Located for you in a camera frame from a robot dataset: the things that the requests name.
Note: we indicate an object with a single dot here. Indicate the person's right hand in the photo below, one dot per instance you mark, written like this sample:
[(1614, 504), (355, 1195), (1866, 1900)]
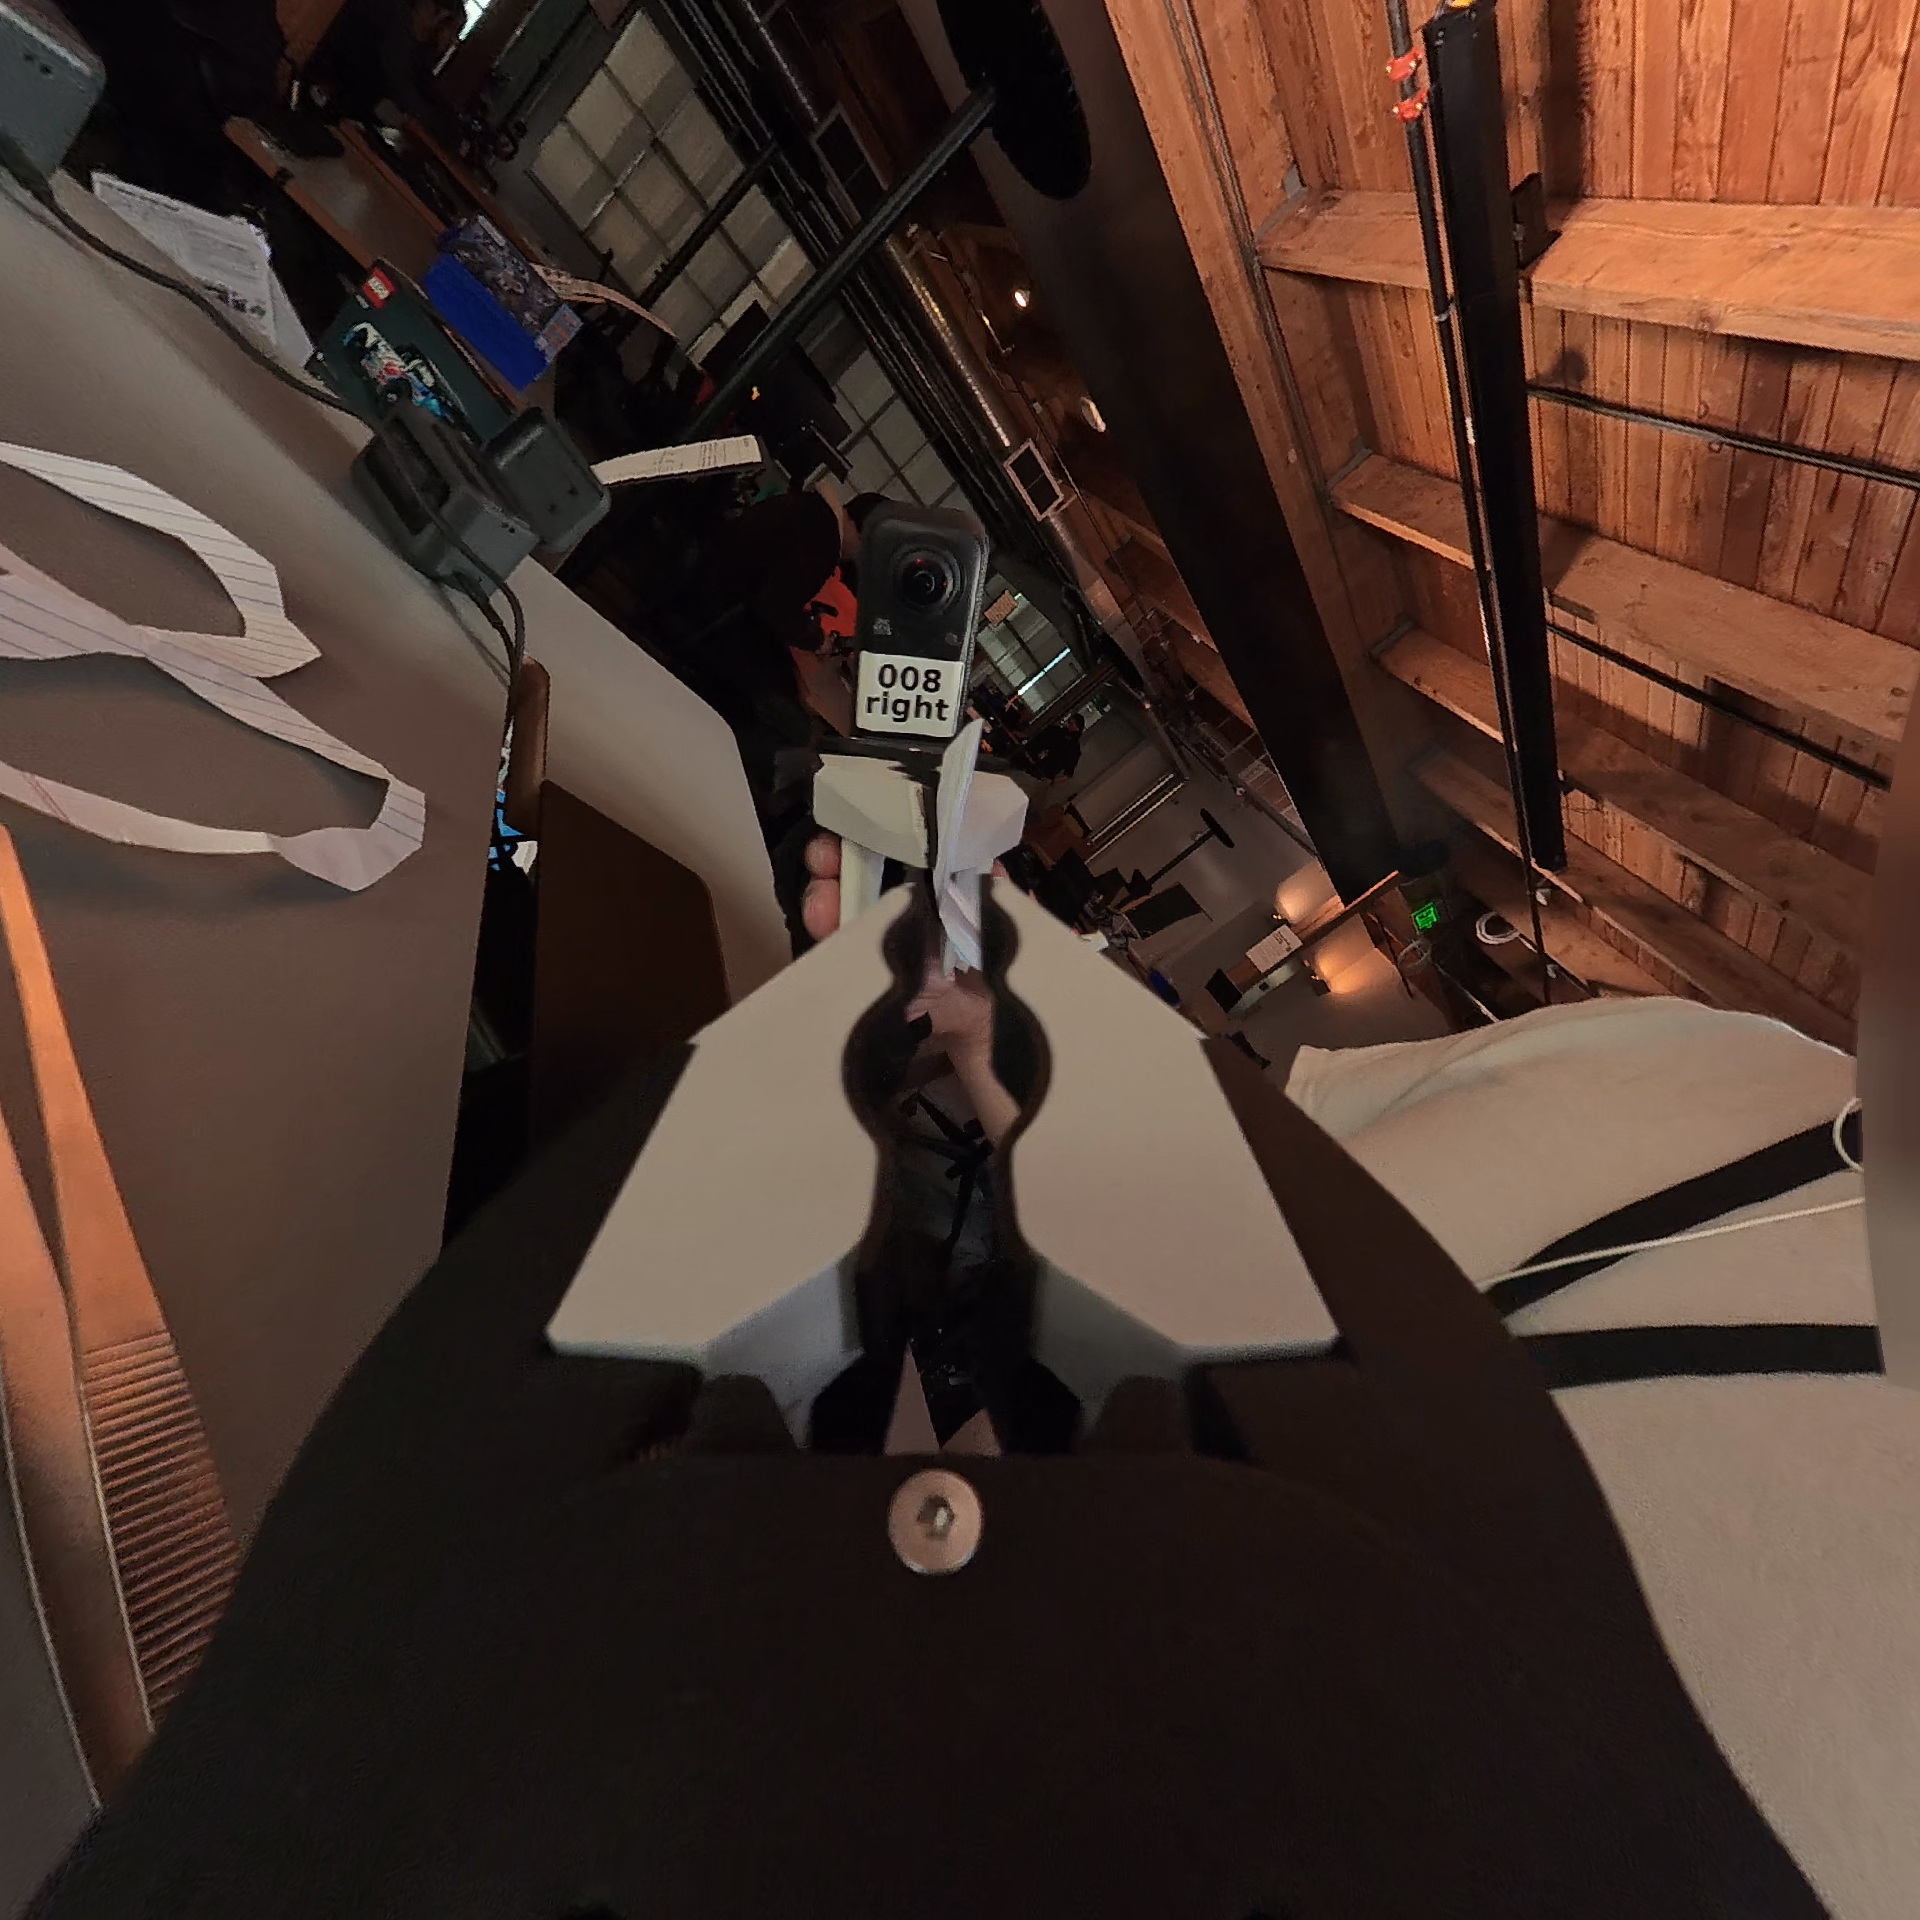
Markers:
[(960, 1042)]

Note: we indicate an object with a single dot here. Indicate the printed paper sheet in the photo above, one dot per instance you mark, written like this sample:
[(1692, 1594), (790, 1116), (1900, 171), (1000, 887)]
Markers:
[(188, 263)]

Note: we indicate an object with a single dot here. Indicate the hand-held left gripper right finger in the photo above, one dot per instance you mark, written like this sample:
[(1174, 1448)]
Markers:
[(1185, 1201)]

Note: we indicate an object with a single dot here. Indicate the brown tweezers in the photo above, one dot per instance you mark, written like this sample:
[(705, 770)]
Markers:
[(149, 1424)]

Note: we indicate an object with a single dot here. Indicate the blue storage bin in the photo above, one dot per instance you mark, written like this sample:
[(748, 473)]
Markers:
[(502, 299)]

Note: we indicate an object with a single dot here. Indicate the white paper banner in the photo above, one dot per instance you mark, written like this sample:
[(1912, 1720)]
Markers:
[(674, 458)]

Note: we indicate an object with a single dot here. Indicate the large paned window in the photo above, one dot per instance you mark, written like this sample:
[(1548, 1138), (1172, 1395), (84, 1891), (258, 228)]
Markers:
[(674, 180)]

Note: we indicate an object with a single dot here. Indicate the green exit sign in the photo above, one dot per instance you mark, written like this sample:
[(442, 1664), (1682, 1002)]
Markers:
[(1427, 915)]

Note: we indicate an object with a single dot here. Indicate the lined paper piece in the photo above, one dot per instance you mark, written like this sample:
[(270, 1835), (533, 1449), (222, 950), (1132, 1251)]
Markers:
[(960, 840)]

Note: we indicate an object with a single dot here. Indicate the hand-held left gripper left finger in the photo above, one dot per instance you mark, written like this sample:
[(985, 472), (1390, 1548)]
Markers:
[(721, 1201)]

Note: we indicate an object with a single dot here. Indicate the dark printed box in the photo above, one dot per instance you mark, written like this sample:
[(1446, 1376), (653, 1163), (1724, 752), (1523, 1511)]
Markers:
[(397, 369)]

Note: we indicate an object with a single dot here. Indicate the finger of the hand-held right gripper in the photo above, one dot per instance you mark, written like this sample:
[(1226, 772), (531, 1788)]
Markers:
[(997, 819), (884, 796)]

